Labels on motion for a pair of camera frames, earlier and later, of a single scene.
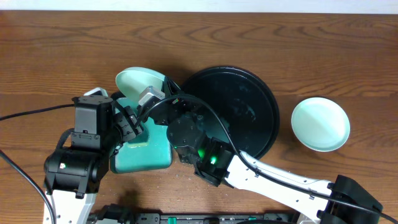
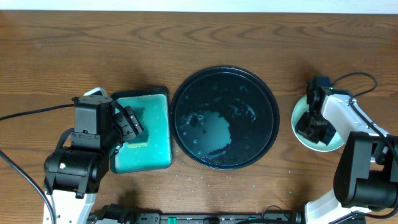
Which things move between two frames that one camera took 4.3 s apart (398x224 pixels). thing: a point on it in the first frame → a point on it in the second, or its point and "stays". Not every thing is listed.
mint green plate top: (132, 81) → (301, 107)
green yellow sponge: (142, 139) stays
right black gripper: (173, 101) → (314, 125)
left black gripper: (127, 125) stays
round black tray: (236, 104) stays
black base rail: (120, 214) stays
